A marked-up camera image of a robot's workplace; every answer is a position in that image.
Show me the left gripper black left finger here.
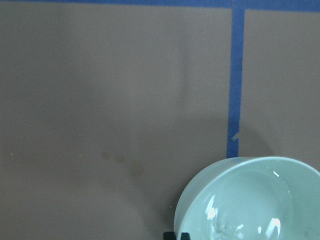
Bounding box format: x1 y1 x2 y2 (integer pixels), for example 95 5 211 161
163 231 177 240

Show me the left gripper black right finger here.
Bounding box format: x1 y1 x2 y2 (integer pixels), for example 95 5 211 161
180 232 191 240

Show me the mint green bowl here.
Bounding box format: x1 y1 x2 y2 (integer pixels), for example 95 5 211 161
174 156 320 240

